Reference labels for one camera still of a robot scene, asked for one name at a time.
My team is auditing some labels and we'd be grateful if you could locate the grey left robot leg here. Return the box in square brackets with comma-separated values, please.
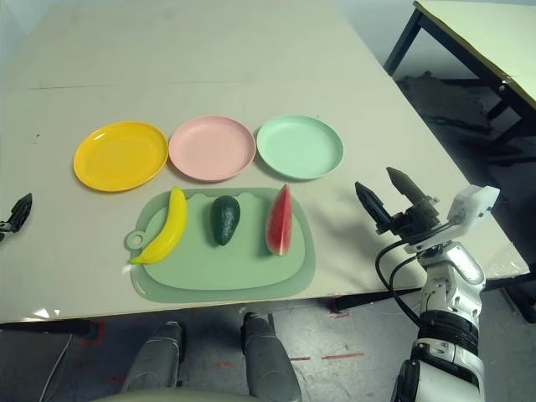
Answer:
[121, 321, 185, 394]

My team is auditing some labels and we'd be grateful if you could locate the red toy watermelon slice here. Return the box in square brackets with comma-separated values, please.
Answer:
[265, 183, 293, 257]

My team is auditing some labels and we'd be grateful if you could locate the mint green plastic plate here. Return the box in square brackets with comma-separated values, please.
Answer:
[255, 115, 345, 182]

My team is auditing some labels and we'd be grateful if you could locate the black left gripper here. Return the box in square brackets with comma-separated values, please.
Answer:
[0, 192, 34, 243]

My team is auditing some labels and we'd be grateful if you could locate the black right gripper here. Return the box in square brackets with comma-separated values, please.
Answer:
[354, 167, 451, 252]

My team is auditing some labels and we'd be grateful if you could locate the grey right robot leg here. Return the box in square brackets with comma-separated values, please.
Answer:
[240, 312, 302, 402]

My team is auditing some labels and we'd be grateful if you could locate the yellow plastic plate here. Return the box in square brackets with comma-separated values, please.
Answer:
[73, 121, 170, 193]

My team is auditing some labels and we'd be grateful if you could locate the grey robot torso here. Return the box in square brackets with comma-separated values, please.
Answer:
[90, 387, 252, 402]

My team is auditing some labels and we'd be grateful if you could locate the thin white floor cable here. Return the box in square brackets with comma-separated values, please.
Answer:
[39, 332, 75, 402]

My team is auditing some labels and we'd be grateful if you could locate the black table leg with caster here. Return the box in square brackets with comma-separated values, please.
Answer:
[0, 318, 95, 339]
[481, 261, 536, 324]

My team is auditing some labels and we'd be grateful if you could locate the grey robot leg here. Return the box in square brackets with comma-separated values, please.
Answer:
[121, 321, 185, 394]
[240, 312, 302, 402]

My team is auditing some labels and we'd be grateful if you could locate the pink plastic plate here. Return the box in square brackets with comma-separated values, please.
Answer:
[168, 116, 257, 183]

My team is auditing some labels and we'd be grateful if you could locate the green silicone cutting mat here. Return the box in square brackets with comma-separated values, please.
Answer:
[123, 187, 317, 304]

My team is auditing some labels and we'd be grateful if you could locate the black framed side table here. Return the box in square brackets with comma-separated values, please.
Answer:
[383, 0, 536, 168]

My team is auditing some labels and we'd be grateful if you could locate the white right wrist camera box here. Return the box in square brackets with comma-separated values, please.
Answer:
[446, 183, 501, 230]

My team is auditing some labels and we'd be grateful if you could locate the dark green toy avocado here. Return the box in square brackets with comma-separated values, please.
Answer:
[209, 195, 241, 247]

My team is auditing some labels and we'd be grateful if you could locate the yellow toy banana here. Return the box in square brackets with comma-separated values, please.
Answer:
[129, 186, 188, 265]

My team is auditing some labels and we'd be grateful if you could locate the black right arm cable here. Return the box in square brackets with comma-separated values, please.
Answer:
[374, 240, 424, 327]

